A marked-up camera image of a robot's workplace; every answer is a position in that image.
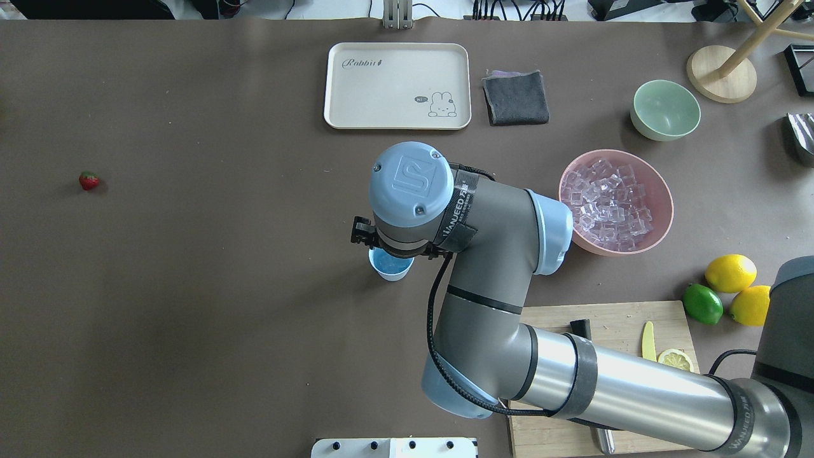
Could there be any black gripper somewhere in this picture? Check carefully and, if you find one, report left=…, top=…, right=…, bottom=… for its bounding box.
left=350, top=216, right=381, bottom=249

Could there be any red plastic strawberry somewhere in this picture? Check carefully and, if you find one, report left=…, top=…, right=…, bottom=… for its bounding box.
left=78, top=170, right=101, bottom=191

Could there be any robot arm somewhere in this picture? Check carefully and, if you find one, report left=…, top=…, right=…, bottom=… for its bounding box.
left=351, top=141, right=812, bottom=457

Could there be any small blue cup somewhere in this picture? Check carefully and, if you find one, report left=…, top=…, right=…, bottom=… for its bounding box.
left=368, top=247, right=415, bottom=282

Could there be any pink bowl of ice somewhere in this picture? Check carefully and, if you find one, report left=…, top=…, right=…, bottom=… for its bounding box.
left=558, top=149, right=674, bottom=257

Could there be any wooden cup tree stand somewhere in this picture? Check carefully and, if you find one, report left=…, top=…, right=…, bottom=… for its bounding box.
left=686, top=1, right=813, bottom=104

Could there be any steel ice scoop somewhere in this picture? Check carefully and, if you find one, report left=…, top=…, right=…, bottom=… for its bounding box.
left=785, top=113, right=813, bottom=169

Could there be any cream rabbit tray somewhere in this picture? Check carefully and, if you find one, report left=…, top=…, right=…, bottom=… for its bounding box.
left=323, top=43, right=472, bottom=130

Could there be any grey folded cloth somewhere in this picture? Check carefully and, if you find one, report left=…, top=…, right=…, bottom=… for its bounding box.
left=481, top=70, right=551, bottom=127

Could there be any wooden cutting board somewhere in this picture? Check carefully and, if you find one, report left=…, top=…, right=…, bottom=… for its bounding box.
left=509, top=301, right=698, bottom=457

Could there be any yellow plastic knife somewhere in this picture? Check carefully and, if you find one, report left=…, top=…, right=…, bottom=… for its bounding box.
left=640, top=320, right=658, bottom=361

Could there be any green ceramic bowl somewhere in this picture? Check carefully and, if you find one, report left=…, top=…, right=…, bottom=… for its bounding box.
left=629, top=80, right=701, bottom=142

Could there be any lemon half slice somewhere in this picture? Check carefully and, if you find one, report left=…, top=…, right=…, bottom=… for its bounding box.
left=656, top=348, right=696, bottom=372

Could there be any green lime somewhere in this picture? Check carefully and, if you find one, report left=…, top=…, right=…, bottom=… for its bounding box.
left=681, top=284, right=724, bottom=325

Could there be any yellow lemon near lime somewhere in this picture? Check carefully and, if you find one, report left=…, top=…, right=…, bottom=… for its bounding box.
left=704, top=253, right=757, bottom=293

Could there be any yellow lemon far side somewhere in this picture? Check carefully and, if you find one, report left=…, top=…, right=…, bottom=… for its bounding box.
left=729, top=285, right=771, bottom=327

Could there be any aluminium frame post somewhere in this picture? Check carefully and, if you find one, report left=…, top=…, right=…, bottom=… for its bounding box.
left=382, top=0, right=415, bottom=30

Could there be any white camera post base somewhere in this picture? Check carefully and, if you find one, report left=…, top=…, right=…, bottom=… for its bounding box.
left=310, top=436, right=479, bottom=457

